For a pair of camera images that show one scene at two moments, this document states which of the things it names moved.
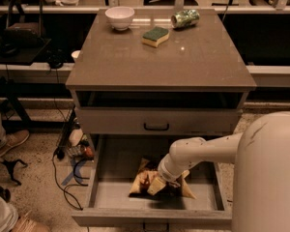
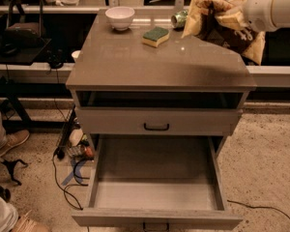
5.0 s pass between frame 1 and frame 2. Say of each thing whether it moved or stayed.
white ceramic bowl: stayed
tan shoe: stayed
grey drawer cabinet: stayed
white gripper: moved
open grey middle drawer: stayed
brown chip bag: moved
